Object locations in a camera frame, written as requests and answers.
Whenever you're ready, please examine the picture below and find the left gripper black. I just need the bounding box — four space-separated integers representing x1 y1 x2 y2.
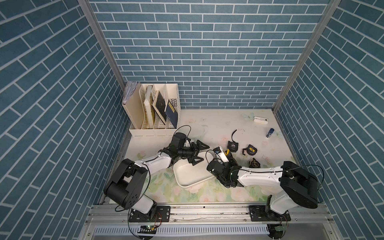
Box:
176 140 209 166

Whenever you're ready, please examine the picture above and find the black square tape measure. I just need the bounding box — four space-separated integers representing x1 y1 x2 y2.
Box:
227 130 239 153

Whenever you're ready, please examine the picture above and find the black yellow tape measure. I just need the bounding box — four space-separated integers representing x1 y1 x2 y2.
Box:
249 158 261 169

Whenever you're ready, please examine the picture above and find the round black tape measure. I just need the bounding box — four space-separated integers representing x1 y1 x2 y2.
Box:
242 144 258 156

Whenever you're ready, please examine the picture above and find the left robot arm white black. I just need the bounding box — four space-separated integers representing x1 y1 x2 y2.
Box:
103 133 210 214

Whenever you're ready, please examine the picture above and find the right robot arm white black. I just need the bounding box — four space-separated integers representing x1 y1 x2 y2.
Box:
207 160 318 215

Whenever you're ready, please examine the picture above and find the white plastic storage box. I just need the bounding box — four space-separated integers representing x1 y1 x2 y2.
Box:
173 151 214 188

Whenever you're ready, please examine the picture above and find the dark blue book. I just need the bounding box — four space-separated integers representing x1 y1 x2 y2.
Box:
165 100 179 128

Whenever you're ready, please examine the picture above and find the white stapler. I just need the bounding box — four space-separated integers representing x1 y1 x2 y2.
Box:
254 116 269 125

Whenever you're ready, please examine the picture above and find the black book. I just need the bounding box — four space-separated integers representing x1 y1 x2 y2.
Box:
153 91 167 125

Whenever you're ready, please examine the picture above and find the beige desktop file organizer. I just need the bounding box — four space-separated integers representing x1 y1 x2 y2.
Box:
122 82 181 137

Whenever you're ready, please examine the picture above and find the white yellow book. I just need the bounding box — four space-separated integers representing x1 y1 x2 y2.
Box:
144 85 156 129

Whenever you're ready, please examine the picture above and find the paper stack in organizer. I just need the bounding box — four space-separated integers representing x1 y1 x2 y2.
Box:
122 82 139 105

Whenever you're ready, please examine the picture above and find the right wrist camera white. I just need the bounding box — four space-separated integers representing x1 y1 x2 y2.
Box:
213 146 229 163

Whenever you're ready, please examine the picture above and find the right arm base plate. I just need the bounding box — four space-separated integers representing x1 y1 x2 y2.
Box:
249 205 291 222

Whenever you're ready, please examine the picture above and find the white ventilated cable duct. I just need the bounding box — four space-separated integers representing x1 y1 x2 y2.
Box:
94 224 269 237

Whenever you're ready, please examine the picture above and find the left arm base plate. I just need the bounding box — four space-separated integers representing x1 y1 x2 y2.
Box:
129 206 171 223

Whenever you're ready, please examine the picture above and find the aluminium mounting rail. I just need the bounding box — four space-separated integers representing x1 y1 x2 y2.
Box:
85 203 334 226

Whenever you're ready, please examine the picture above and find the left corner aluminium post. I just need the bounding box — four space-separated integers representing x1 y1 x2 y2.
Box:
78 0 126 91

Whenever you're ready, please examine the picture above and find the corner aluminium post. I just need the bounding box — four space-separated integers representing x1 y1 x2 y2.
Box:
78 0 126 91
272 0 341 115

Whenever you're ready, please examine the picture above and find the right corner aluminium post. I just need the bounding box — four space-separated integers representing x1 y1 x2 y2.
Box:
272 0 341 115

